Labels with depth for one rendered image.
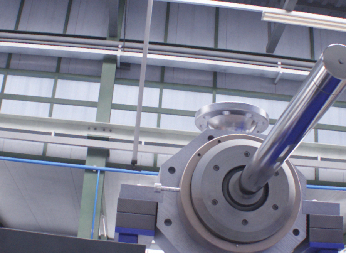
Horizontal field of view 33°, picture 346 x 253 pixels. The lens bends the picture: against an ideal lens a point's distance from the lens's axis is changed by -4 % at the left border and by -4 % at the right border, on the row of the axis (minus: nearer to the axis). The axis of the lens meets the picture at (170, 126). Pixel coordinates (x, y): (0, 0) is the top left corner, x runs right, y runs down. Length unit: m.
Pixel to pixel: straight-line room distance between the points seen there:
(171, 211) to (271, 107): 7.64
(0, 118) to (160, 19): 3.13
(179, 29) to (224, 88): 1.25
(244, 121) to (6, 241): 0.91
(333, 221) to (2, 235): 1.03
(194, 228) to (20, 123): 6.83
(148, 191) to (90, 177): 6.11
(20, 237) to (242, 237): 0.62
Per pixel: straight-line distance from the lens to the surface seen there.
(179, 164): 1.89
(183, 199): 1.74
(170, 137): 8.26
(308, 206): 1.94
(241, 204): 1.72
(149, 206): 1.82
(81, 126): 8.31
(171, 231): 1.83
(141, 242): 1.90
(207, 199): 1.70
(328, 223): 1.94
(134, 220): 1.81
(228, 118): 2.00
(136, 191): 1.85
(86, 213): 7.81
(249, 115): 2.01
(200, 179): 1.72
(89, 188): 7.90
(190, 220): 1.72
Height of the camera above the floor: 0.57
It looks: 23 degrees up
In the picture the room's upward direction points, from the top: 4 degrees clockwise
